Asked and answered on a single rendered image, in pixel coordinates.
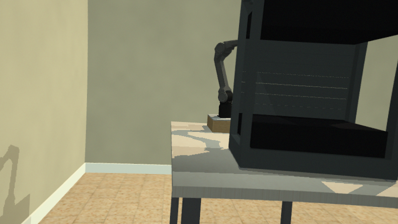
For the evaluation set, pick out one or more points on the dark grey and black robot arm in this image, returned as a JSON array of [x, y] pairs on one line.
[[225, 94]]

